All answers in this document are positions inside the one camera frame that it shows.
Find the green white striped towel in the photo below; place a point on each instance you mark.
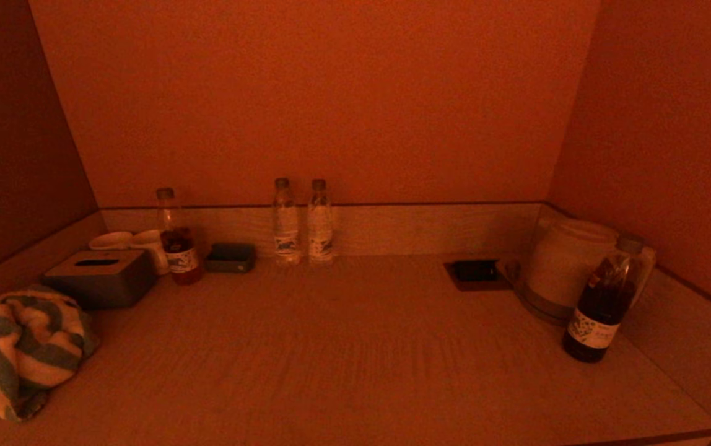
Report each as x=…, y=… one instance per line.
x=27, y=353

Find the black table socket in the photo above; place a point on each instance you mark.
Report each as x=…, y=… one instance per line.
x=473, y=271

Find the clear water bottle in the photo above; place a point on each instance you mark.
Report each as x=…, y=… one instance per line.
x=285, y=235
x=319, y=235

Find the small dark rectangular box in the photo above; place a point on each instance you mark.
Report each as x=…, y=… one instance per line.
x=230, y=259

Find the small bottle with red drink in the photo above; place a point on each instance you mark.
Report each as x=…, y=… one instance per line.
x=182, y=260

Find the white ceramic cup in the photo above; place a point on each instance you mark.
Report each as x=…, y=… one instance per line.
x=109, y=240
x=151, y=248

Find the white electric kettle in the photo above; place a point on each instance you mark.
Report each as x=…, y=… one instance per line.
x=563, y=266

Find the grey tissue box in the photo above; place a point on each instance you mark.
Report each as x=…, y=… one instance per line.
x=114, y=285

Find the large bottle with dark drink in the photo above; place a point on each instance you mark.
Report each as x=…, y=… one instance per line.
x=603, y=303

